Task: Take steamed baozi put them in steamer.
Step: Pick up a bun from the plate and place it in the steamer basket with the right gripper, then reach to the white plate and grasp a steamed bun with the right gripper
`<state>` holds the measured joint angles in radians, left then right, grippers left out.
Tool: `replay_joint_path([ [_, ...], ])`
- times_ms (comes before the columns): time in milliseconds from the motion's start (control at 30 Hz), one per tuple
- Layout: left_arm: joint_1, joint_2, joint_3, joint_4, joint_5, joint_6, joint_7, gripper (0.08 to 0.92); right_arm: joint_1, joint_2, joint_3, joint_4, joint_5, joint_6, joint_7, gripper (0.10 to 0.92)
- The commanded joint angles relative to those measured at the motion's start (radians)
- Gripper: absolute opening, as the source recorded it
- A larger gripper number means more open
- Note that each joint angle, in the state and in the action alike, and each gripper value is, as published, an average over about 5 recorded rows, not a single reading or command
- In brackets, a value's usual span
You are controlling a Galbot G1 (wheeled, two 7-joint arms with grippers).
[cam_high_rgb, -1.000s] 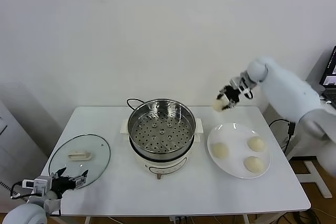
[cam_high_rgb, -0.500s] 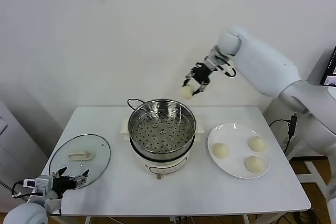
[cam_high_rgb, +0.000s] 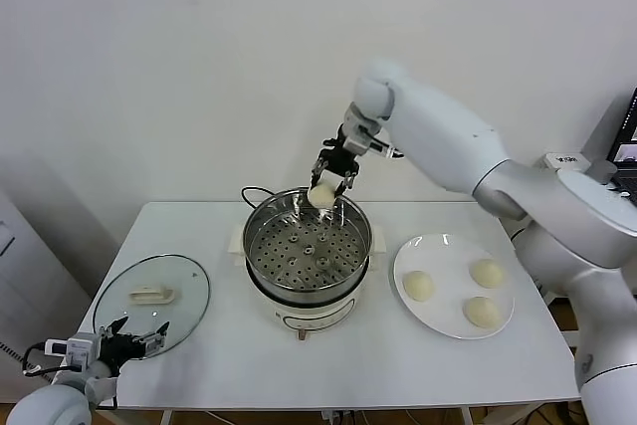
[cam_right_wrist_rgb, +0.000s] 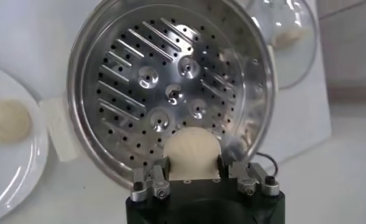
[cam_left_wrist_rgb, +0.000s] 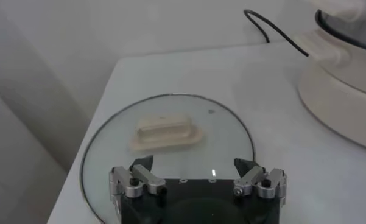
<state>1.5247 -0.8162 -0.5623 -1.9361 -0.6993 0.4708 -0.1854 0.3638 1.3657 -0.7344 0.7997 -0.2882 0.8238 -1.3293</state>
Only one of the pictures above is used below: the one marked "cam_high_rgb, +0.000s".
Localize cream electric cooker base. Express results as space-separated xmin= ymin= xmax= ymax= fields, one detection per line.
xmin=227 ymin=223 xmax=388 ymax=345

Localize grey round desk gadget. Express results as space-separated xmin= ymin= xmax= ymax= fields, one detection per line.
xmin=589 ymin=158 xmax=618 ymax=182

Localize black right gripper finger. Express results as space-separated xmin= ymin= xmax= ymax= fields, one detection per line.
xmin=310 ymin=159 xmax=328 ymax=193
xmin=334 ymin=168 xmax=360 ymax=198

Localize black cooker power cable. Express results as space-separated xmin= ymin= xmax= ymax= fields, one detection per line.
xmin=240 ymin=186 xmax=275 ymax=210

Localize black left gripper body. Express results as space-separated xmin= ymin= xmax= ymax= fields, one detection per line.
xmin=98 ymin=334 xmax=148 ymax=377

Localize white steamed baozi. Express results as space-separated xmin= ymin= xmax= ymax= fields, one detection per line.
xmin=462 ymin=296 xmax=502 ymax=330
xmin=469 ymin=259 xmax=505 ymax=291
xmin=401 ymin=270 xmax=436 ymax=304
xmin=307 ymin=181 xmax=337 ymax=209

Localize perforated steel steamer basket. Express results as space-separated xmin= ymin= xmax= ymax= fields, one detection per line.
xmin=242 ymin=186 xmax=373 ymax=297

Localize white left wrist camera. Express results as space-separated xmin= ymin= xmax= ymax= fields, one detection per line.
xmin=44 ymin=332 xmax=101 ymax=372

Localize white round plate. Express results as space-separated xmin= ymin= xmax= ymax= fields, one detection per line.
xmin=392 ymin=233 xmax=516 ymax=341

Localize white power strip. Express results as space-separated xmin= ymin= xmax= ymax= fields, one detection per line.
xmin=320 ymin=409 xmax=357 ymax=424

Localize black laptop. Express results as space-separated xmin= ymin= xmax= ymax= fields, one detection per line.
xmin=609 ymin=87 xmax=637 ymax=207

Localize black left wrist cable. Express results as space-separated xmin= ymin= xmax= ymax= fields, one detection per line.
xmin=20 ymin=342 xmax=51 ymax=376

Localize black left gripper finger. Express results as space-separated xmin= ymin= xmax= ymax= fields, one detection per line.
xmin=135 ymin=321 xmax=171 ymax=359
xmin=99 ymin=317 xmax=129 ymax=342

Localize glass lid with cream handle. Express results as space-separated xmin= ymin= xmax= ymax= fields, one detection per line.
xmin=93 ymin=254 xmax=212 ymax=360

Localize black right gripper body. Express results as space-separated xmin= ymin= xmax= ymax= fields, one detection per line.
xmin=317 ymin=123 xmax=361 ymax=178

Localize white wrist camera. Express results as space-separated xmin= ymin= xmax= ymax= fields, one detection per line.
xmin=341 ymin=102 xmax=405 ymax=161
xmin=44 ymin=332 xmax=101 ymax=372

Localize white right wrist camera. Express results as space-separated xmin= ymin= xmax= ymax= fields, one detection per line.
xmin=341 ymin=102 xmax=405 ymax=161

